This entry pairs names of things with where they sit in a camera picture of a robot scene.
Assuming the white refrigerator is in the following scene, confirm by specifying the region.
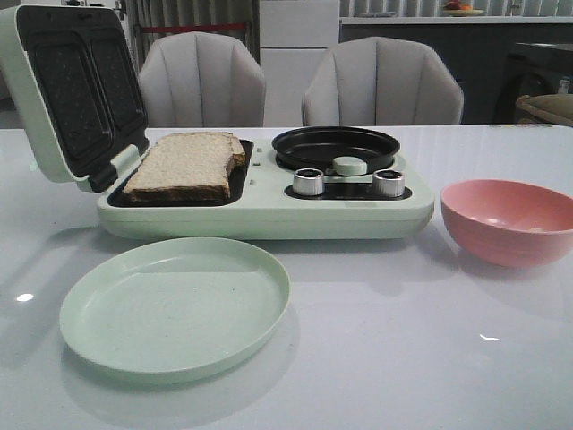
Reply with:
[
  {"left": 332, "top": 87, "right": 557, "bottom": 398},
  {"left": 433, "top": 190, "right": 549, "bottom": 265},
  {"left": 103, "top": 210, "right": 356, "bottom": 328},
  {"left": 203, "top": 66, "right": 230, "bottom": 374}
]
[{"left": 259, "top": 1, "right": 339, "bottom": 127}]

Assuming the left silver control knob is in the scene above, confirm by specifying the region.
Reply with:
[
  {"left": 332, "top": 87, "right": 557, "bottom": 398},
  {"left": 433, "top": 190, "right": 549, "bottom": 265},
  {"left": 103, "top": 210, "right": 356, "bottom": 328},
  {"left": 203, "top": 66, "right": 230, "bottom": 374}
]
[{"left": 292, "top": 168, "right": 324, "bottom": 197}]

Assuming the right grey upholstered chair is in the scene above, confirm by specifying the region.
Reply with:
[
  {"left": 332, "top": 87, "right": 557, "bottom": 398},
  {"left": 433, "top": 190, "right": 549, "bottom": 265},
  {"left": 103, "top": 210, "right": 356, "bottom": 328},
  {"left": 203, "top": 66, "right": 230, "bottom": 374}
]
[{"left": 302, "top": 37, "right": 464, "bottom": 126}]

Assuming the mint green breakfast maker base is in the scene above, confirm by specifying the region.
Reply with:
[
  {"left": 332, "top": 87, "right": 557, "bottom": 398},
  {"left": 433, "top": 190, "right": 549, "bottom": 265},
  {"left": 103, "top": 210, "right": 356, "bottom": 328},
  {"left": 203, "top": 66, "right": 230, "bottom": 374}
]
[{"left": 97, "top": 137, "right": 434, "bottom": 240}]

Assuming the black round frying pan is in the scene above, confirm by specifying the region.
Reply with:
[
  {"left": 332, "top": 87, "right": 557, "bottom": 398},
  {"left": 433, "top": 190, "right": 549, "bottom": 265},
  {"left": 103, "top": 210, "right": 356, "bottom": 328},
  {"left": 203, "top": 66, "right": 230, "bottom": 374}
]
[{"left": 272, "top": 126, "right": 400, "bottom": 176}]

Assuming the red barrier belt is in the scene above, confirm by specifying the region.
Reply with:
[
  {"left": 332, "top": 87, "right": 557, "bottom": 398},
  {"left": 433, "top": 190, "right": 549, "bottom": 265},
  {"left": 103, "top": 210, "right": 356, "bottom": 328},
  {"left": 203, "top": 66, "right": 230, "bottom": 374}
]
[{"left": 139, "top": 21, "right": 249, "bottom": 34}]

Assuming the dark washing machine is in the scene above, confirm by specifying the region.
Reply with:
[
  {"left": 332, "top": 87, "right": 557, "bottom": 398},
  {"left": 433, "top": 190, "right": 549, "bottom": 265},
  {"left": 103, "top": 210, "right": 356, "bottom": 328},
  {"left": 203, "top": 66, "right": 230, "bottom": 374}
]
[{"left": 492, "top": 42, "right": 572, "bottom": 124}]

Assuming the grey upholstered chair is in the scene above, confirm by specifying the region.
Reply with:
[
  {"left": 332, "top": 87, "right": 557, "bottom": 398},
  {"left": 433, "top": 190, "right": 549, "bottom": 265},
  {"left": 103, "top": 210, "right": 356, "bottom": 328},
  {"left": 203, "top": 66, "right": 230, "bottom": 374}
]
[
  {"left": 139, "top": 32, "right": 266, "bottom": 128},
  {"left": 302, "top": 37, "right": 464, "bottom": 126}
]

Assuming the left grey upholstered chair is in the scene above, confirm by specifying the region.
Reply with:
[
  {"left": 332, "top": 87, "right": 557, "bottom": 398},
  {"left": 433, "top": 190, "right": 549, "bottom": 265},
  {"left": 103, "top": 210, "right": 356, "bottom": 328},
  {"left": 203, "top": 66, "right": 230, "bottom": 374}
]
[{"left": 139, "top": 32, "right": 266, "bottom": 128}]

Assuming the mint green sandwich maker lid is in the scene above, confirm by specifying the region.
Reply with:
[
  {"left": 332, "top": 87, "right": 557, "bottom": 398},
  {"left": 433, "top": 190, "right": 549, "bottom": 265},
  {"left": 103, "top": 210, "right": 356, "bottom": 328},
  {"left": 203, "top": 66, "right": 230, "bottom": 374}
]
[{"left": 1, "top": 4, "right": 150, "bottom": 193}]

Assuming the mint green plate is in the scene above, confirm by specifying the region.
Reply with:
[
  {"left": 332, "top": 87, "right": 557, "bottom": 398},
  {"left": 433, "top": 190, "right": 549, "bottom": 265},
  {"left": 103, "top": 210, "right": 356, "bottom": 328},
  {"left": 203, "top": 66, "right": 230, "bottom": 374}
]
[{"left": 59, "top": 237, "right": 290, "bottom": 385}]

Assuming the beige sofa cushion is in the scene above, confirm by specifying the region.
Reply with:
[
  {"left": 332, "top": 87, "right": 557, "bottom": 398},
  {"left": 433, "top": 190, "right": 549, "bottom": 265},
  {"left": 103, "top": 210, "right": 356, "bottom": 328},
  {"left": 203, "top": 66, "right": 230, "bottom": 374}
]
[{"left": 515, "top": 94, "right": 572, "bottom": 126}]

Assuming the fruit plate on counter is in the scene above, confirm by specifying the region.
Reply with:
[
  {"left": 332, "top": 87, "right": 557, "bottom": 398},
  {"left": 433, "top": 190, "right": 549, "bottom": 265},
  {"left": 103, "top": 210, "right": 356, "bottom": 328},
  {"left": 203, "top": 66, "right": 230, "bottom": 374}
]
[{"left": 442, "top": 0, "right": 484, "bottom": 17}]

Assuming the white bread slice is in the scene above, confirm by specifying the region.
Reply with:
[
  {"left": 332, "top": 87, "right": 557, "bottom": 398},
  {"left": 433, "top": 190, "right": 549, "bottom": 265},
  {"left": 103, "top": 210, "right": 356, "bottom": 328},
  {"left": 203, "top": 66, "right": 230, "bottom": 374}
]
[
  {"left": 123, "top": 132, "right": 235, "bottom": 202},
  {"left": 229, "top": 134, "right": 246, "bottom": 167}
]

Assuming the dark grey counter cabinet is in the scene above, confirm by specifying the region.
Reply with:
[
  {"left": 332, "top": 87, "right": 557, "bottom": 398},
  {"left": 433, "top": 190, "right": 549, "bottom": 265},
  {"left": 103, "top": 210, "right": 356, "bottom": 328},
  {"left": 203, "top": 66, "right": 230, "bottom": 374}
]
[{"left": 339, "top": 16, "right": 572, "bottom": 124}]

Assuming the silver control knob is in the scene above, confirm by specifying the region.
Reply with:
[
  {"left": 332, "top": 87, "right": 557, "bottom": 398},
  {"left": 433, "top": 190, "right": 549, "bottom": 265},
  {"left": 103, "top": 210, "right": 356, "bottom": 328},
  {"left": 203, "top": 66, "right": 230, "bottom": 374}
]
[
  {"left": 292, "top": 168, "right": 324, "bottom": 197},
  {"left": 371, "top": 169, "right": 406, "bottom": 198}
]

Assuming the pink bowl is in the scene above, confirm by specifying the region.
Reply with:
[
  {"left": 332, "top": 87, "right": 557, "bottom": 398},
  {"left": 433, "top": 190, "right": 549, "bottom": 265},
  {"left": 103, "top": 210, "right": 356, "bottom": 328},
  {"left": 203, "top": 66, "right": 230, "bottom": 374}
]
[{"left": 440, "top": 179, "right": 572, "bottom": 268}]

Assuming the right silver control knob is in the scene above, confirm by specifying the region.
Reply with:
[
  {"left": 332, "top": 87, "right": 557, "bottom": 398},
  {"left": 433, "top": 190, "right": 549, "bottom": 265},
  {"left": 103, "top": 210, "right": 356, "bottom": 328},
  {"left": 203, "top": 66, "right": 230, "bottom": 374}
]
[{"left": 371, "top": 169, "right": 406, "bottom": 198}]

